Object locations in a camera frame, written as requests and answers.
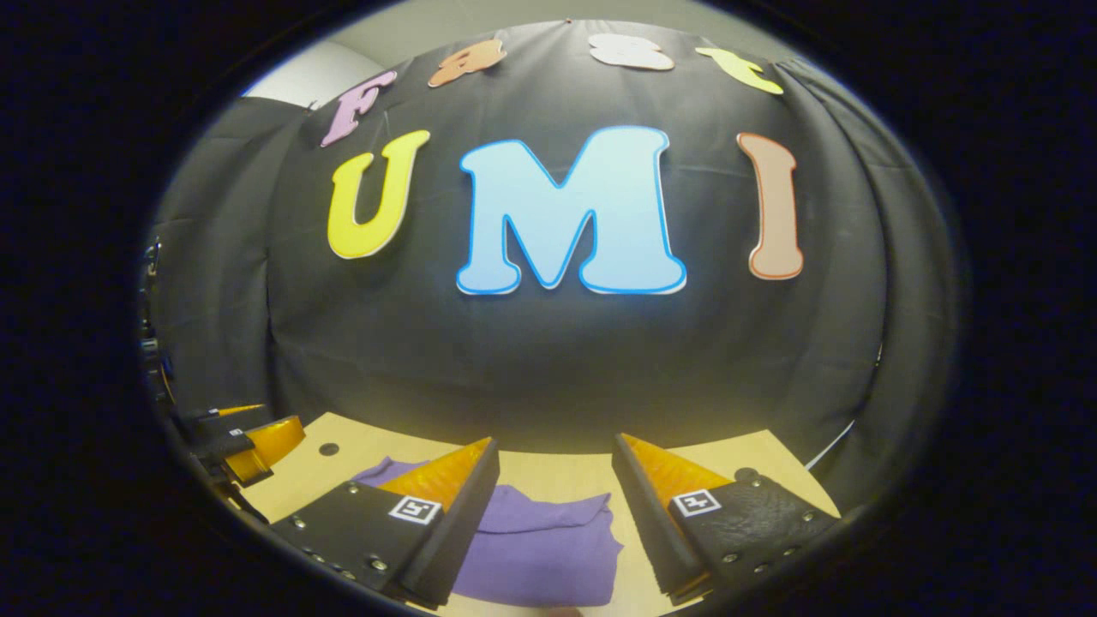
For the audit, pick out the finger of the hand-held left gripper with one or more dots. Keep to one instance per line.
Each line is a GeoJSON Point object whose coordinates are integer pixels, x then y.
{"type": "Point", "coordinates": [266, 441]}
{"type": "Point", "coordinates": [231, 416]}

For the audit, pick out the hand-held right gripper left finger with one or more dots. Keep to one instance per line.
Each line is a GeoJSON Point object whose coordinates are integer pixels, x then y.
{"type": "Point", "coordinates": [458, 531]}

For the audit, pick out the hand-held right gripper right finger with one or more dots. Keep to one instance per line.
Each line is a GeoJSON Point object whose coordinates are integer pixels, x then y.
{"type": "Point", "coordinates": [647, 523]}

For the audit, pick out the purple button-up garment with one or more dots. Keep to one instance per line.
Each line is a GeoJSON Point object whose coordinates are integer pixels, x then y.
{"type": "Point", "coordinates": [540, 548]}

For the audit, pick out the black backdrop cloth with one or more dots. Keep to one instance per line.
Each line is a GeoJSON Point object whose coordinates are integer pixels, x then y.
{"type": "Point", "coordinates": [557, 368]}

